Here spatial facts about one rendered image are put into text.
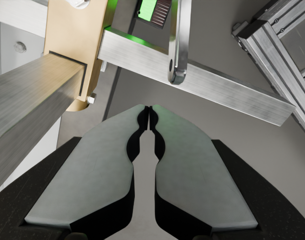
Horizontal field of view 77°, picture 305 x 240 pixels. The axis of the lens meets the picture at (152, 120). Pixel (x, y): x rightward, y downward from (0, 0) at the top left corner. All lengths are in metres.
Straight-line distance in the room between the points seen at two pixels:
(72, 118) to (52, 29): 0.22
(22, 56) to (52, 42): 0.27
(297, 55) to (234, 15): 0.32
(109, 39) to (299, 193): 1.90
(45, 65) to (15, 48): 0.29
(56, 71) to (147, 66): 0.09
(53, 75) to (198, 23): 0.92
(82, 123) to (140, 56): 0.23
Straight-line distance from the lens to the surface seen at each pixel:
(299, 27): 0.98
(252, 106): 0.26
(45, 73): 0.18
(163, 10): 0.32
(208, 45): 1.07
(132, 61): 0.21
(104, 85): 0.36
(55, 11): 0.22
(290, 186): 1.89
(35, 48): 0.47
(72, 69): 0.20
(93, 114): 0.39
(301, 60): 1.03
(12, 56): 0.51
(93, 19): 0.20
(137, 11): 0.32
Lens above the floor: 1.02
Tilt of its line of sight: 59 degrees down
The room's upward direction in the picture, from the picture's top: 179 degrees counter-clockwise
